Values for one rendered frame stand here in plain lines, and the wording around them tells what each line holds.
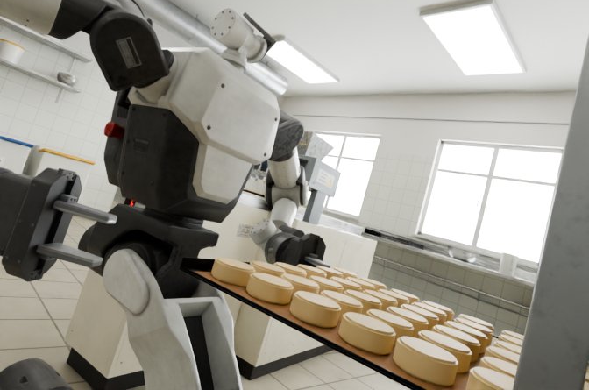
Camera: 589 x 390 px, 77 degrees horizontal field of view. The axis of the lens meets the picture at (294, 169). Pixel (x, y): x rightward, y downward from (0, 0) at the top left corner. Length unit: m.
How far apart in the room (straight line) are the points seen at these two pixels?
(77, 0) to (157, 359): 0.56
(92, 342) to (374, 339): 1.53
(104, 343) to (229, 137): 1.21
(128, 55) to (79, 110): 5.06
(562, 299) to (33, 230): 0.46
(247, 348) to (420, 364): 1.81
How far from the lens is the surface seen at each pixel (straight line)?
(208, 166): 0.69
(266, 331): 2.05
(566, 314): 0.27
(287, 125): 0.90
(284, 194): 1.13
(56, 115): 5.64
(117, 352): 1.70
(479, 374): 0.35
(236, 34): 0.79
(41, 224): 0.48
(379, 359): 0.36
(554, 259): 0.27
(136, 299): 0.71
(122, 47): 0.64
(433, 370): 0.35
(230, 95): 0.69
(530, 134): 5.04
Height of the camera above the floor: 0.87
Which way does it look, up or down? 6 degrees up
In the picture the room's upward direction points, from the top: 17 degrees clockwise
